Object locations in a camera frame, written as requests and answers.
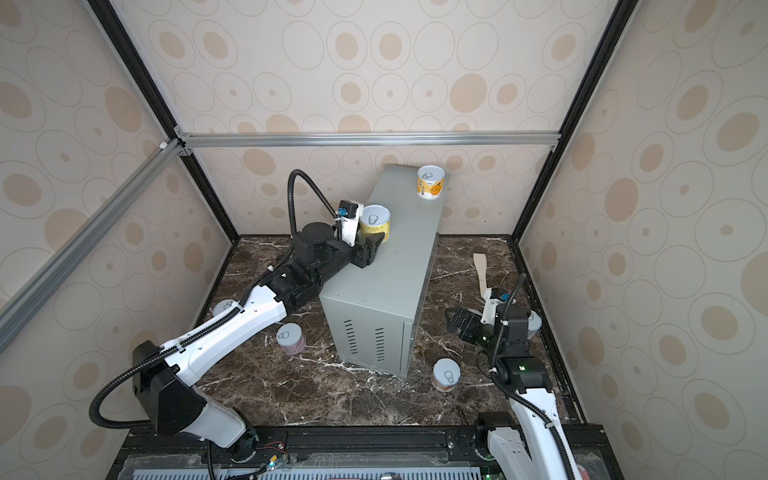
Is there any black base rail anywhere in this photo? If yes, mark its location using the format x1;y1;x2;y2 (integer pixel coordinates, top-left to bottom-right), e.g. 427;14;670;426
104;422;625;480

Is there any grey metal cabinet box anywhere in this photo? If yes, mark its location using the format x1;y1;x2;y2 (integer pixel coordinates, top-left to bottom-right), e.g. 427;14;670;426
320;165;445;378

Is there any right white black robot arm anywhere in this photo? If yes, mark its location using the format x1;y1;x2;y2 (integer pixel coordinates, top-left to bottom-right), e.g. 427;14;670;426
445;274;583;479

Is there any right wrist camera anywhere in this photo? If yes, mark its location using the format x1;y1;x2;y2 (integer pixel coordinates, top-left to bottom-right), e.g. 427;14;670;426
481;287;510;326

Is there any pink label can left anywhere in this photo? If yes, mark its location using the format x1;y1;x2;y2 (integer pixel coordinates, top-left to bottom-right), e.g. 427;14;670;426
276;323;306;355

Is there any brown label can left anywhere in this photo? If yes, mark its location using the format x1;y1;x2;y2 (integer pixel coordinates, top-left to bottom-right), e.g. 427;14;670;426
211;299;237;317

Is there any orange label can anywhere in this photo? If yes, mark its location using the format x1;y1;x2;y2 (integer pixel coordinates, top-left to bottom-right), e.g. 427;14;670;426
417;165;446;200

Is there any teal label can right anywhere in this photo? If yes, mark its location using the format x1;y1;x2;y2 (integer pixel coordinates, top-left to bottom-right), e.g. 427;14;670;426
527;310;543;340

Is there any wooden spatula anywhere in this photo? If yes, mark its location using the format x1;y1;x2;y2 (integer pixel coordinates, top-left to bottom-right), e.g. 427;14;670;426
473;253;487;296

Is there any horizontal aluminium frame bar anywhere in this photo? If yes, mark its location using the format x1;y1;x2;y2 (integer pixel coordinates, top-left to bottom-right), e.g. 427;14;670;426
179;131;561;148

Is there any red label can front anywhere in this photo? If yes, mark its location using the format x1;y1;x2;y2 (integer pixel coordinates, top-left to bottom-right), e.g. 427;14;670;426
431;358;461;392

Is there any left diagonal aluminium bar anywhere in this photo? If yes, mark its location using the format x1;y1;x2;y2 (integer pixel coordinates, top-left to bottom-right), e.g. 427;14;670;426
1;138;182;350

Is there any yellow label can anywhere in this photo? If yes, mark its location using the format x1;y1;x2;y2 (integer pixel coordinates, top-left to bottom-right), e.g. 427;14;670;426
360;205;391;242

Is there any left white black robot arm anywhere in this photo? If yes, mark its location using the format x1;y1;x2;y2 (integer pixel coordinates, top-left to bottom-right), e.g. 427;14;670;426
89;169;384;463

